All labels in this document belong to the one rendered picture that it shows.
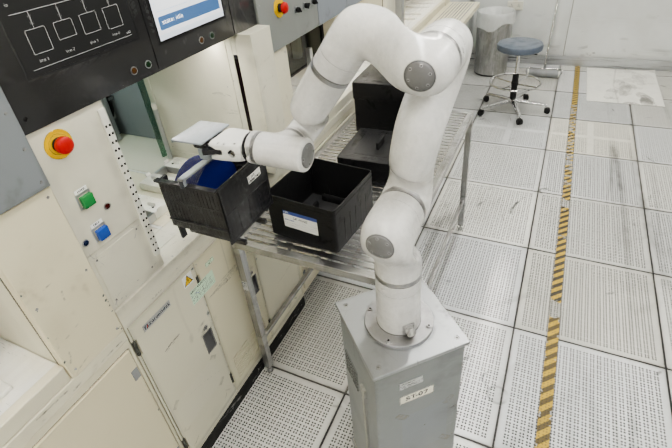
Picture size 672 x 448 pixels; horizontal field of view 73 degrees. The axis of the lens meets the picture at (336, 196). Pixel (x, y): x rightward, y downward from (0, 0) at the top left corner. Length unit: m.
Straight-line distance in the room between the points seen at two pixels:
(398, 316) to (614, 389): 1.27
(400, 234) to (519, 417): 1.28
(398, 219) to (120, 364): 0.90
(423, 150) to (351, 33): 0.26
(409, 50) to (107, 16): 0.75
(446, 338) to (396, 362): 0.15
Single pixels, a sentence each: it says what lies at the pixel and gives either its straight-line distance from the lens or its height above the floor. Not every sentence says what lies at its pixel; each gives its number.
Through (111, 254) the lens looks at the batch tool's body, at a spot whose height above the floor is 1.02.
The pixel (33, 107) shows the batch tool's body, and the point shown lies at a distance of 1.15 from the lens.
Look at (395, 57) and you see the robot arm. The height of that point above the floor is 1.53.
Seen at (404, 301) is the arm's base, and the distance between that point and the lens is 1.19.
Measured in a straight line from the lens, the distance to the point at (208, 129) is 1.27.
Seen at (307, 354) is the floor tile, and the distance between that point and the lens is 2.24.
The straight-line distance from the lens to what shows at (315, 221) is 1.50.
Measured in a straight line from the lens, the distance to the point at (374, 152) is 1.89.
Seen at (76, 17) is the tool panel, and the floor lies 1.58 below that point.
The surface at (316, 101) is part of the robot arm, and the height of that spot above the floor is 1.41.
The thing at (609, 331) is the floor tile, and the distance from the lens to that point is 2.50.
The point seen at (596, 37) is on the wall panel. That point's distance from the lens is 5.56.
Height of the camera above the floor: 1.77
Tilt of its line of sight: 34 degrees down
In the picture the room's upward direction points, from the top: 6 degrees counter-clockwise
